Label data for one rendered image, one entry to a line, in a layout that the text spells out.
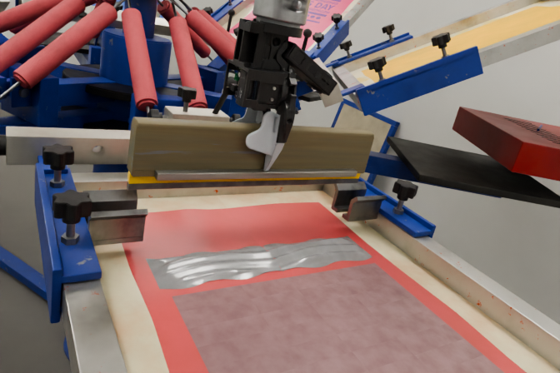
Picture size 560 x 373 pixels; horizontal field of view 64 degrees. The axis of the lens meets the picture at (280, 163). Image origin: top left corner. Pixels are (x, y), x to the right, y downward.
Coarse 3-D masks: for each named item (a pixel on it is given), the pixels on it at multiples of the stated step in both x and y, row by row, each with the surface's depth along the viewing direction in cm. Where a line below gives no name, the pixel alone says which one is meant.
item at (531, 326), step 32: (160, 192) 79; (192, 192) 83; (224, 192) 86; (256, 192) 90; (384, 224) 83; (416, 256) 76; (448, 256) 73; (64, 288) 48; (96, 288) 49; (480, 288) 66; (64, 320) 47; (96, 320) 44; (512, 320) 62; (544, 320) 61; (96, 352) 40; (544, 352) 58
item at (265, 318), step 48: (144, 240) 66; (192, 240) 69; (240, 240) 71; (144, 288) 56; (192, 288) 58; (240, 288) 59; (288, 288) 62; (192, 336) 50; (240, 336) 51; (288, 336) 53; (336, 336) 54
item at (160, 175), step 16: (160, 176) 59; (176, 176) 60; (192, 176) 61; (208, 176) 63; (224, 176) 64; (240, 176) 65; (256, 176) 67; (272, 176) 68; (288, 176) 70; (304, 176) 71; (320, 176) 73; (336, 176) 75; (352, 176) 77
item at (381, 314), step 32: (256, 224) 78; (288, 224) 80; (320, 224) 83; (320, 288) 63; (352, 288) 65; (384, 288) 67; (416, 288) 68; (352, 320) 58; (384, 320) 59; (416, 320) 61; (448, 320) 62; (352, 352) 52; (384, 352) 53; (416, 352) 54; (448, 352) 56; (480, 352) 57
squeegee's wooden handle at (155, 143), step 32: (160, 128) 58; (192, 128) 60; (224, 128) 63; (256, 128) 65; (320, 128) 73; (128, 160) 60; (160, 160) 60; (192, 160) 62; (224, 160) 64; (256, 160) 67; (288, 160) 70; (320, 160) 73; (352, 160) 77
